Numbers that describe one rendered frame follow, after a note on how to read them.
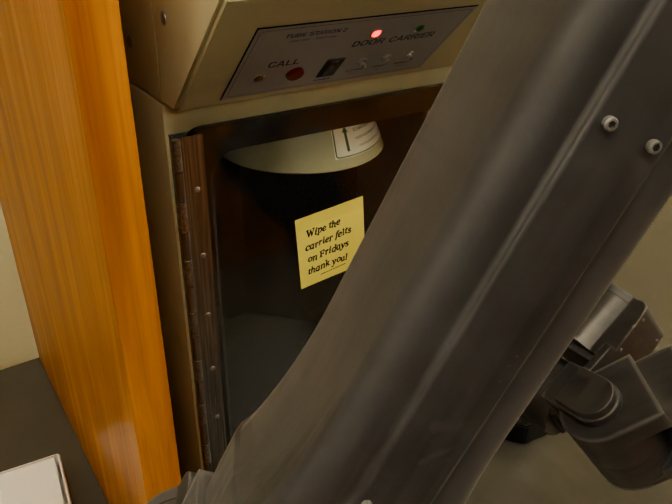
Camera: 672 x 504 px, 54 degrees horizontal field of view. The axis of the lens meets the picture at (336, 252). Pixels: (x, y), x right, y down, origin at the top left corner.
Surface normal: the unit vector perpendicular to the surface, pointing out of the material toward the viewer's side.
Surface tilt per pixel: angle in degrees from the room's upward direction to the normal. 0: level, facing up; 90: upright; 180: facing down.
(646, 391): 38
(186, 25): 90
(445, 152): 65
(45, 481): 0
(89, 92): 90
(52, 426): 0
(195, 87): 135
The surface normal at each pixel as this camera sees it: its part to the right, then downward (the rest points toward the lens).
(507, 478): 0.02, -0.87
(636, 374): -0.60, -0.66
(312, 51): 0.39, 0.91
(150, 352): 0.57, 0.42
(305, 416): -0.84, -0.39
